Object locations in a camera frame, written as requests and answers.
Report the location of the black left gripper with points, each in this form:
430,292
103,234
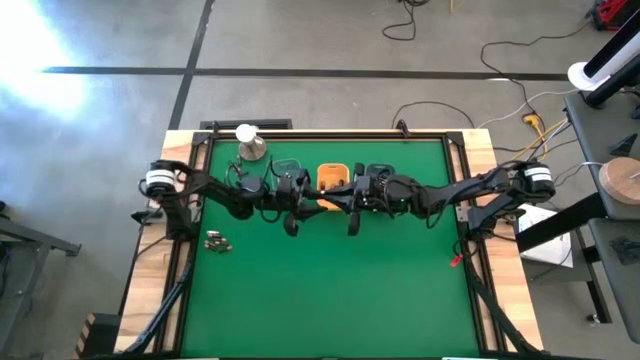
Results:
289,195

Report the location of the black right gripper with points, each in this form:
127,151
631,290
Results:
380,195

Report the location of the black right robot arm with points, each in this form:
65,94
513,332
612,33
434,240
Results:
465,190

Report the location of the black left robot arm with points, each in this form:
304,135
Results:
220,192

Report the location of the yellow plastic bin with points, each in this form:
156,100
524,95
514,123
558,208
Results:
333,172

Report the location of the light teal plastic bin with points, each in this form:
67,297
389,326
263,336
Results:
287,164

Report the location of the slate blue plastic bin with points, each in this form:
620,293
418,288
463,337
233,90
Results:
379,166

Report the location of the black table clamp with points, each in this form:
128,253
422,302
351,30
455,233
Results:
215,126
402,128

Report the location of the red tag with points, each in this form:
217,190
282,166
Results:
456,260

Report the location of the white sheet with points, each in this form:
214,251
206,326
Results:
545,250

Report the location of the thick black beam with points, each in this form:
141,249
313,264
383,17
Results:
560,225

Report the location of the black box striped edge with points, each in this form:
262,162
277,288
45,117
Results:
102,335

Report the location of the grey workbench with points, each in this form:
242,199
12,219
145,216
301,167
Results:
620,290
590,140

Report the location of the white black tower fan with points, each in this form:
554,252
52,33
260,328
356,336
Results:
582,75

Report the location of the round wooden disc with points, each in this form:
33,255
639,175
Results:
620,180

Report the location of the grey metal stand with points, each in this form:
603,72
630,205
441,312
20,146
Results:
30,240

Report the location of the red black tool case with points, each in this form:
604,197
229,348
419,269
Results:
612,12

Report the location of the black table frame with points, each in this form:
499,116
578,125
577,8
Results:
325,136

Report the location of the black diagonal frame strut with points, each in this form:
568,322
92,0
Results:
166,305
496,314

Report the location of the black triangular bracket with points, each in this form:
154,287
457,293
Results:
625,147

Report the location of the black post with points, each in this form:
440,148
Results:
612,82

